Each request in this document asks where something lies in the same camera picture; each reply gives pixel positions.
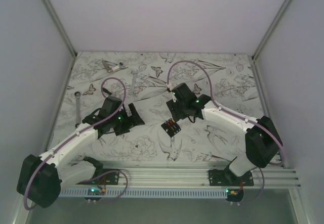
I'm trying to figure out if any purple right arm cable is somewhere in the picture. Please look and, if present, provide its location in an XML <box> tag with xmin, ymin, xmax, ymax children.
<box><xmin>167</xmin><ymin>60</ymin><xmax>287</xmax><ymax>205</ymax></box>

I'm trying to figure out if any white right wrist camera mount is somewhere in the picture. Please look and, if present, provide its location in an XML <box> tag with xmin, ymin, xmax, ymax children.
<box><xmin>167</xmin><ymin>83</ymin><xmax>177</xmax><ymax>102</ymax></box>

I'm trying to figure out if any black fuse box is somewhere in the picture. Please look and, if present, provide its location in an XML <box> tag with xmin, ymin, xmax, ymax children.
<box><xmin>161</xmin><ymin>118</ymin><xmax>181</xmax><ymax>138</ymax></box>

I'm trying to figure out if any controller board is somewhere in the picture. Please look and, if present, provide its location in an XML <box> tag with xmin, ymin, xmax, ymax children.
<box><xmin>226</xmin><ymin>189</ymin><xmax>244</xmax><ymax>203</ymax></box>
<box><xmin>85</xmin><ymin>187</ymin><xmax>105</xmax><ymax>202</ymax></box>

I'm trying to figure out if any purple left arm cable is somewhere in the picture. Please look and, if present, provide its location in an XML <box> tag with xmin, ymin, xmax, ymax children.
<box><xmin>23</xmin><ymin>77</ymin><xmax>129</xmax><ymax>211</ymax></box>

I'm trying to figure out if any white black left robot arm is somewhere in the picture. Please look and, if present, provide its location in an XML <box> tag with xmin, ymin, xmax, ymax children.
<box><xmin>17</xmin><ymin>96</ymin><xmax>144</xmax><ymax>210</ymax></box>

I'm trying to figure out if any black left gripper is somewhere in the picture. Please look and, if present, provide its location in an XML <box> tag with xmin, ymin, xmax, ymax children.
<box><xmin>110</xmin><ymin>103</ymin><xmax>144</xmax><ymax>136</ymax></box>

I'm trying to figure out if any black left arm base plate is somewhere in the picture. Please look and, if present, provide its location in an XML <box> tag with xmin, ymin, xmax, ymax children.
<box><xmin>79</xmin><ymin>168</ymin><xmax>119</xmax><ymax>185</ymax></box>

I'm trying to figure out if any small metal bracket tool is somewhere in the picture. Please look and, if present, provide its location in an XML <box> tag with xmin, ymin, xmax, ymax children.
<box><xmin>102</xmin><ymin>60</ymin><xmax>112</xmax><ymax>73</ymax></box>

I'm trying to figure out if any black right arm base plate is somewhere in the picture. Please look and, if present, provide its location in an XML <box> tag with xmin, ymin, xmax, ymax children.
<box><xmin>208</xmin><ymin>169</ymin><xmax>254</xmax><ymax>187</ymax></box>

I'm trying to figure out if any grey slotted cable duct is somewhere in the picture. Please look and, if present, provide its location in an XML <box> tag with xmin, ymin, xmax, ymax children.
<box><xmin>59</xmin><ymin>187</ymin><xmax>227</xmax><ymax>199</ymax></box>

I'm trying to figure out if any right controller board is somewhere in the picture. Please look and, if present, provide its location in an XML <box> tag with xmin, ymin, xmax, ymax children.
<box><xmin>226</xmin><ymin>189</ymin><xmax>244</xmax><ymax>203</ymax></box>

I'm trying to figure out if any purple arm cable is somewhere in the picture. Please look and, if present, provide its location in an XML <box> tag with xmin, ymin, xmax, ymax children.
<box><xmin>23</xmin><ymin>77</ymin><xmax>129</xmax><ymax>211</ymax></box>
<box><xmin>167</xmin><ymin>60</ymin><xmax>287</xmax><ymax>205</ymax></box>

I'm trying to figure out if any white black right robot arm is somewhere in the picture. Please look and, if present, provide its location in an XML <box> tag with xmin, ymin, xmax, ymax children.
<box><xmin>167</xmin><ymin>83</ymin><xmax>282</xmax><ymax>186</ymax></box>

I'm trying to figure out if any chrome ratchet wrench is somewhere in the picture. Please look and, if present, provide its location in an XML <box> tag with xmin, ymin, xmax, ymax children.
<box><xmin>74</xmin><ymin>91</ymin><xmax>81</xmax><ymax>128</ymax></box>

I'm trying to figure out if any black handled screwdriver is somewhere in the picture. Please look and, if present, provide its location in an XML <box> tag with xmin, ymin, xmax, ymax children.
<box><xmin>102</xmin><ymin>88</ymin><xmax>112</xmax><ymax>95</ymax></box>

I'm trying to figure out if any left controller board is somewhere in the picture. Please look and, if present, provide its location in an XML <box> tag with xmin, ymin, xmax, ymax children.
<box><xmin>85</xmin><ymin>187</ymin><xmax>105</xmax><ymax>202</ymax></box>

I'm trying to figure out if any aluminium frame rail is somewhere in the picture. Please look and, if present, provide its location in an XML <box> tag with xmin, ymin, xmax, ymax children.
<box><xmin>25</xmin><ymin>159</ymin><xmax>302</xmax><ymax>190</ymax></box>

